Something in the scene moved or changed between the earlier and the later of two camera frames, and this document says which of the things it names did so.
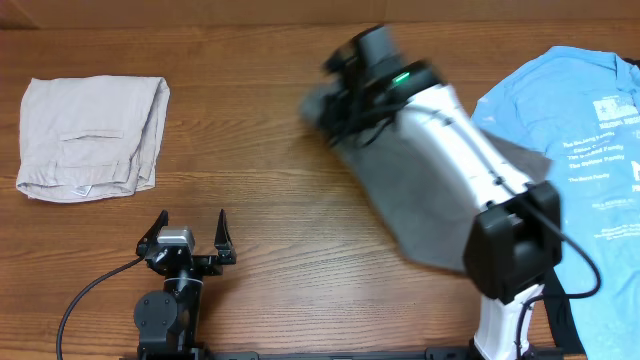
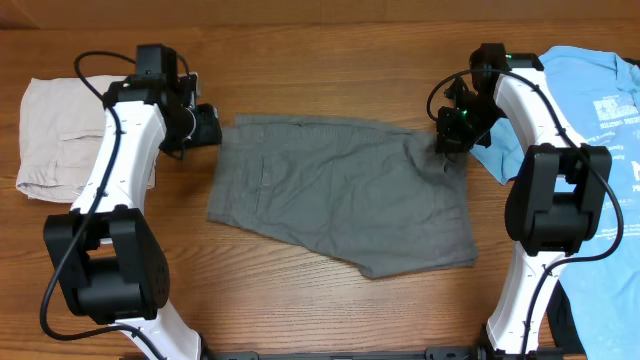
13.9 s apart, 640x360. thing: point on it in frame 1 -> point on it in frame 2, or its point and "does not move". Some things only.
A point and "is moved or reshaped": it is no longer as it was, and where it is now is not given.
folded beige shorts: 90,138 does not move
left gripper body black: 204,266 -> 198,126
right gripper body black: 352,112 -> 468,125
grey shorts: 428,219 is moved or reshaped
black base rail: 187,351 does not move
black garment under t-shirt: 561,318 does not move
